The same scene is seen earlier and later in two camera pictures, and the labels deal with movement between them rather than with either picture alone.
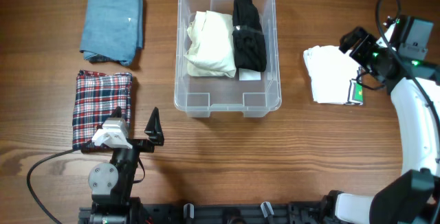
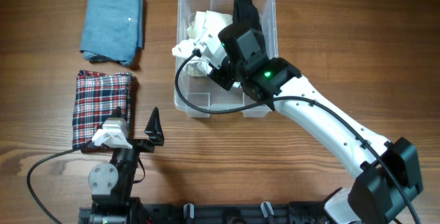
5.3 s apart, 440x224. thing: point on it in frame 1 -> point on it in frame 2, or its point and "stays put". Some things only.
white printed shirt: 334,75 -> 196,66
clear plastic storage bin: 200,95 stays put
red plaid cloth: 97,95 stays put
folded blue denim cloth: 114,27 stays put
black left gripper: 154,131 stays put
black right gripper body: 367,54 -> 225,75
